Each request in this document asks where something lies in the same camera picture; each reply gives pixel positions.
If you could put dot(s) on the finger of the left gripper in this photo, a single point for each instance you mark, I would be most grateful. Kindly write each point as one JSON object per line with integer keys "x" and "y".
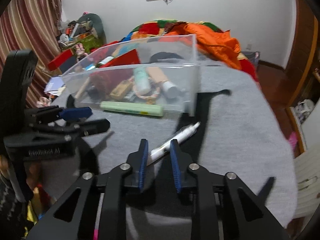
{"x": 81, "y": 129}
{"x": 72, "y": 113}

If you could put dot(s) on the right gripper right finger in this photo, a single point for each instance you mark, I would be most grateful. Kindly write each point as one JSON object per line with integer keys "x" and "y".
{"x": 194, "y": 187}

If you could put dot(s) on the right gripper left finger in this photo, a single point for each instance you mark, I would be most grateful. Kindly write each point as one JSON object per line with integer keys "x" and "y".
{"x": 125, "y": 184}

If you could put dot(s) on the light green long box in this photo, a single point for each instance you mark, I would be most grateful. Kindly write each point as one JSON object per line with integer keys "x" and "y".
{"x": 132, "y": 108}

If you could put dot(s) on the dark green round bottle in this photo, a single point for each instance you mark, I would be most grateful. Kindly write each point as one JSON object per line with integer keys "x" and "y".
{"x": 104, "y": 61}

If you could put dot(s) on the mint green small bottle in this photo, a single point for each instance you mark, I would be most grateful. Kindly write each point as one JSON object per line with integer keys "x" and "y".
{"x": 141, "y": 81}

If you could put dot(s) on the beige tube white cap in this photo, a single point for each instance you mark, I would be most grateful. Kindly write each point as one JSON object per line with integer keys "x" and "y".
{"x": 169, "y": 89}

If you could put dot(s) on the blue white booklet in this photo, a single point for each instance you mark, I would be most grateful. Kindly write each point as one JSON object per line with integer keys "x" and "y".
{"x": 55, "y": 86}

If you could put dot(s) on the red rectangular box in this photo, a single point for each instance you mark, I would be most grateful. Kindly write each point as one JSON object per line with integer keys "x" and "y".
{"x": 60, "y": 59}

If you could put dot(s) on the pink bunny toy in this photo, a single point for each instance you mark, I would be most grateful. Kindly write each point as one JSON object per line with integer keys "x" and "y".
{"x": 80, "y": 51}

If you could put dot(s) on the green gift bag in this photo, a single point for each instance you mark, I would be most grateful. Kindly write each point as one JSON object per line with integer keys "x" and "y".
{"x": 89, "y": 43}

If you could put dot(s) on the clear plastic storage bin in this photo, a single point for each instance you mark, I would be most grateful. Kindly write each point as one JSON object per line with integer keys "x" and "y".
{"x": 175, "y": 55}

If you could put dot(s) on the striped curtain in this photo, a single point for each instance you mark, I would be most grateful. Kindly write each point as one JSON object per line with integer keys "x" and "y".
{"x": 32, "y": 24}

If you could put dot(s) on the grey blanket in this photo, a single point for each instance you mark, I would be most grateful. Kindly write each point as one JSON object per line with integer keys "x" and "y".
{"x": 238, "y": 132}

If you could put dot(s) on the grey plush toy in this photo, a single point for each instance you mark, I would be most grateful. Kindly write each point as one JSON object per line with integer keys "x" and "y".
{"x": 96, "y": 24}

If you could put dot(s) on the colourful patchwork quilt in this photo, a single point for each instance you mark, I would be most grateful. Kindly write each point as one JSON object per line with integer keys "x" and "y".
{"x": 156, "y": 28}

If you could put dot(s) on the pink slipper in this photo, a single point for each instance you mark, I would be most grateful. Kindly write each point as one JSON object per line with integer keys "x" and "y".
{"x": 293, "y": 141}

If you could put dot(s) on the orange puffer jacket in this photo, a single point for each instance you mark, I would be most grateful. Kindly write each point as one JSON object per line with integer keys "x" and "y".
{"x": 220, "y": 45}

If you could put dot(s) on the wooden wardrobe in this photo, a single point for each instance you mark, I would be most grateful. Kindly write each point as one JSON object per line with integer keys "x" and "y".
{"x": 300, "y": 63}

